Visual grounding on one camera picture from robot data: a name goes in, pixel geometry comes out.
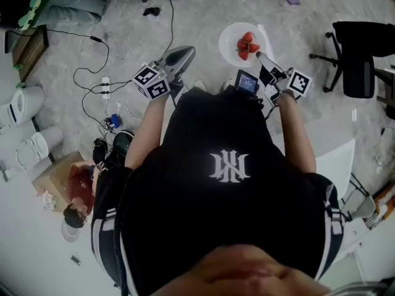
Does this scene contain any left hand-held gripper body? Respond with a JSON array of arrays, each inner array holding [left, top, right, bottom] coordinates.
[[132, 59, 186, 101]]

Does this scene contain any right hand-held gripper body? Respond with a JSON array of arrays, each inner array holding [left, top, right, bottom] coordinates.
[[259, 66, 313, 106]]

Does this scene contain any white round plate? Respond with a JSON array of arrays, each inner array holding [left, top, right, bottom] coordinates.
[[218, 22, 271, 68]]

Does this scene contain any person's left forearm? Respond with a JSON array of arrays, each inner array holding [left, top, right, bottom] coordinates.
[[124, 97, 170, 170]]

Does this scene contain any person's right forearm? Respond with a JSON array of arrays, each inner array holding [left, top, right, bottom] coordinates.
[[278, 91, 318, 175]]

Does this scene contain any black chest screen device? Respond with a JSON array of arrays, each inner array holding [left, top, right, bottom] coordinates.
[[235, 69, 260, 100]]

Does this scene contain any person's right shoe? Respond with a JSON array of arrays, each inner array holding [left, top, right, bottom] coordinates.
[[220, 77, 237, 93]]

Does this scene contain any white power strip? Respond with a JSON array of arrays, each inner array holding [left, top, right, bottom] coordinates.
[[101, 76, 111, 100]]

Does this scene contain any blue small device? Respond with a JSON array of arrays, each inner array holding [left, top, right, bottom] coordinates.
[[104, 113, 123, 129]]

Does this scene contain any black office chair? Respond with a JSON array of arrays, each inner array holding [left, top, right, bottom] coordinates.
[[309, 20, 395, 100]]

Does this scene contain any black round device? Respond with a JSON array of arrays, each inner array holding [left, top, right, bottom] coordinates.
[[112, 129, 135, 157]]

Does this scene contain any white plastic chair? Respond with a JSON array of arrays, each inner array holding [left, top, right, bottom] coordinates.
[[273, 118, 377, 228]]

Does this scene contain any wooden board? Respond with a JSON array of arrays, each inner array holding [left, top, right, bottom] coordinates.
[[4, 25, 50, 83]]

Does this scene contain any white toilet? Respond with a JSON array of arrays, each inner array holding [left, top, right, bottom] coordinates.
[[0, 86, 46, 132], [0, 125, 64, 178]]

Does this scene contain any brown cardboard box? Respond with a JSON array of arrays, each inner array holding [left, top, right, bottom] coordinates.
[[32, 150, 93, 212]]

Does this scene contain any person's black t-shirt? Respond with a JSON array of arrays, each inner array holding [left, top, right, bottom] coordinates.
[[91, 86, 345, 296]]

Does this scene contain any black chair with green trim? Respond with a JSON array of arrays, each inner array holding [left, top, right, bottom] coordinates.
[[0, 0, 54, 30]]

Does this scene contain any person's chin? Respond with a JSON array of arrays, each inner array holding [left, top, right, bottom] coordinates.
[[151, 244, 334, 296]]

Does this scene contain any long black cable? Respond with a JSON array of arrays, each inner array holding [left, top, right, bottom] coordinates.
[[109, 0, 177, 88]]

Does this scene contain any white charger cable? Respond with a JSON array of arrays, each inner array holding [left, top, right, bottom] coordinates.
[[106, 99, 143, 121]]

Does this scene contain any black cable with adapter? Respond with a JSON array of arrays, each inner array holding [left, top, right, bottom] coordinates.
[[46, 28, 110, 94]]

